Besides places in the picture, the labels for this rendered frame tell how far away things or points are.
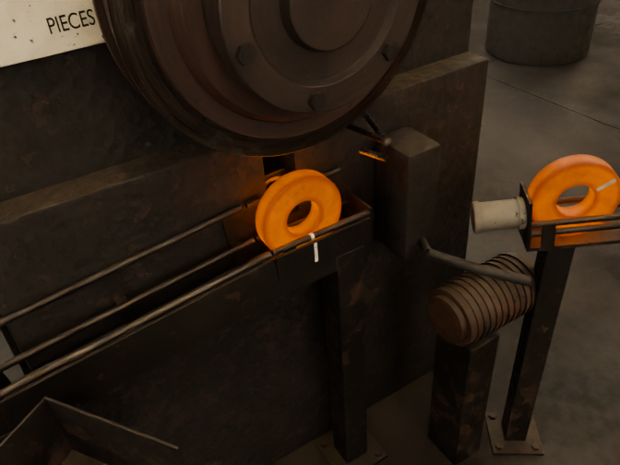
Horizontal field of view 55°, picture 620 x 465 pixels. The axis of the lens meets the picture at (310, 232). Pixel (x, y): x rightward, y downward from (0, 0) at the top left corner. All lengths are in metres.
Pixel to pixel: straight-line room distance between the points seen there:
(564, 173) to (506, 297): 0.27
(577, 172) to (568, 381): 0.81
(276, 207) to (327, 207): 0.10
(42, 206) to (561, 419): 1.31
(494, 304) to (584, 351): 0.71
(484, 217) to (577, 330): 0.87
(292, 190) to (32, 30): 0.42
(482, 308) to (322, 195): 0.38
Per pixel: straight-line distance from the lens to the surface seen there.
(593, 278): 2.11
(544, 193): 1.10
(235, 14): 0.69
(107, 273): 0.97
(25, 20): 0.85
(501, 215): 1.11
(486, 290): 1.18
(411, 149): 1.06
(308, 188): 0.97
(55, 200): 0.91
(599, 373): 1.82
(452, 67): 1.20
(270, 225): 0.97
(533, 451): 1.60
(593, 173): 1.11
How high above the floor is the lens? 1.31
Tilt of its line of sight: 37 degrees down
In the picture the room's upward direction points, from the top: 5 degrees counter-clockwise
